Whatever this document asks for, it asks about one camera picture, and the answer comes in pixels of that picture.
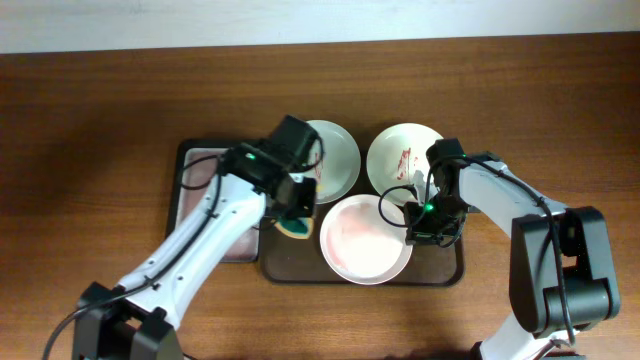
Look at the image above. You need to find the small black sponge tray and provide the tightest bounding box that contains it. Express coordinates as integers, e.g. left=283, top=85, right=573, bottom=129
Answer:
left=164, top=138, right=261, bottom=264

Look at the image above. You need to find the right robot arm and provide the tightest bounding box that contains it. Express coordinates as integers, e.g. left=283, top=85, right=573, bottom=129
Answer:
left=403, top=138, right=621, bottom=359

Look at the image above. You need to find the green and yellow sponge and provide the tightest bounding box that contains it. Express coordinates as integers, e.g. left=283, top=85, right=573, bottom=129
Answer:
left=275, top=218, right=314, bottom=239

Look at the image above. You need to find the large brown serving tray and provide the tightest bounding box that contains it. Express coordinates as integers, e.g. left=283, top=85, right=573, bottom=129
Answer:
left=258, top=144, right=466, bottom=288

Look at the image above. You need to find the white plate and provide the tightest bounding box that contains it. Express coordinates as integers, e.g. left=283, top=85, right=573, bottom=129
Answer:
left=319, top=194, right=413, bottom=285
left=301, top=120, right=361, bottom=204
left=366, top=123, right=442, bottom=203

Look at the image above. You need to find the white plate front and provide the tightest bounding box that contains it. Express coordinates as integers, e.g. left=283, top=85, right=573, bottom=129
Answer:
left=319, top=194, right=413, bottom=285

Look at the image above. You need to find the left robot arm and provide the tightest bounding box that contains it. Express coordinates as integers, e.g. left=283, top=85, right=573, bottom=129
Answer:
left=72, top=115, right=323, bottom=359

